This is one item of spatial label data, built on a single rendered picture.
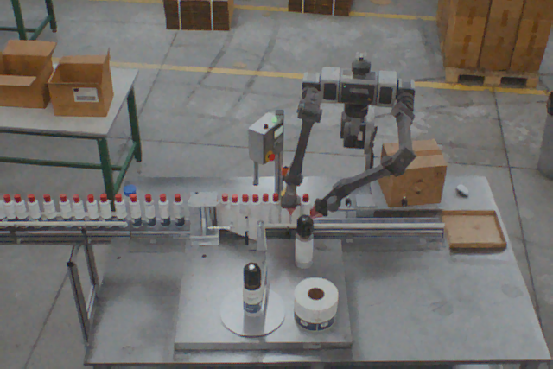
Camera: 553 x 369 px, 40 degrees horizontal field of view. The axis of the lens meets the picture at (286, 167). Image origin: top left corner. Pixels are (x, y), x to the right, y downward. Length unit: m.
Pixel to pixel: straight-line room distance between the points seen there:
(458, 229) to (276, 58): 3.49
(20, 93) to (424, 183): 2.69
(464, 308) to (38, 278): 2.75
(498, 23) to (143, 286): 4.13
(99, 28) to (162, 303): 4.56
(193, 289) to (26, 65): 2.36
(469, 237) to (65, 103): 2.67
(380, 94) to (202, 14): 3.87
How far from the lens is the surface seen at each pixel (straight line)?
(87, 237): 4.15
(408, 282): 3.89
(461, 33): 6.85
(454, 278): 3.96
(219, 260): 3.87
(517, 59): 7.05
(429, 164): 4.15
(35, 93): 5.27
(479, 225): 4.28
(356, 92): 3.99
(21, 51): 5.49
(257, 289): 3.49
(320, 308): 3.47
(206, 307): 3.67
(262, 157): 3.77
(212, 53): 7.33
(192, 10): 7.67
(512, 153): 6.30
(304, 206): 3.94
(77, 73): 5.31
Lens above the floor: 3.62
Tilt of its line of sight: 38 degrees down
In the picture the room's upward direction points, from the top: 1 degrees clockwise
